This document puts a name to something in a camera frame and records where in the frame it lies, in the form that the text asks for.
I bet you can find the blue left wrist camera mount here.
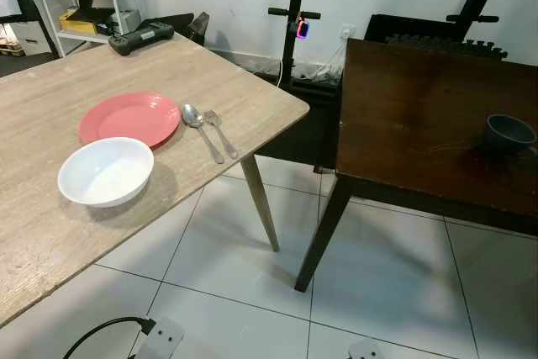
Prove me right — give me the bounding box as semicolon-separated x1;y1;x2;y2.
134;317;186;359

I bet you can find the dark blue-grey cup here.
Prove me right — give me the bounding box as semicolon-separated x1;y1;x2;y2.
483;114;537;156

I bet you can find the dark brown wooden table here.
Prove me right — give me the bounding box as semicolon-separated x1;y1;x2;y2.
294;38;538;293

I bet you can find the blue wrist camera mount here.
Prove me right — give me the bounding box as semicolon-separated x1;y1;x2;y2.
348;338;386;359
134;317;186;359

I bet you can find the silver fork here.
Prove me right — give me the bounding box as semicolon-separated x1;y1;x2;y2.
203;110;240;160

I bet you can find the light wooden table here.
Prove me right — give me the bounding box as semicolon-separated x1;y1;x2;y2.
0;33;310;326

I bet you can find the yellow box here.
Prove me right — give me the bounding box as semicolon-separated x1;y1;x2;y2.
59;8;98;36

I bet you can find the silver spoon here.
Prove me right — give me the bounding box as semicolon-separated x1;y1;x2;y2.
182;103;225;165

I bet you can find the black brown case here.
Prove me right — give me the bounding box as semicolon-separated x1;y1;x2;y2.
187;12;210;46

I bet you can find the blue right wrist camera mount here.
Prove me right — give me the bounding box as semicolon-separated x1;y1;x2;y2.
348;338;386;359

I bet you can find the black folded rack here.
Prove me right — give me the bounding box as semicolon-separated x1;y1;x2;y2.
367;14;508;61

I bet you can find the black handheld controller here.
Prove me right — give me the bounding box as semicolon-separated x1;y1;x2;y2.
108;22;176;57

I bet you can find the white shelf unit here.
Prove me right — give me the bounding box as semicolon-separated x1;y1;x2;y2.
28;0;140;58

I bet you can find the pink round plate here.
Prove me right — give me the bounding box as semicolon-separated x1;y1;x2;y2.
78;92;182;149

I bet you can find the white bowl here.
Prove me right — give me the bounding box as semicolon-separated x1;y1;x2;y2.
57;137;155;209

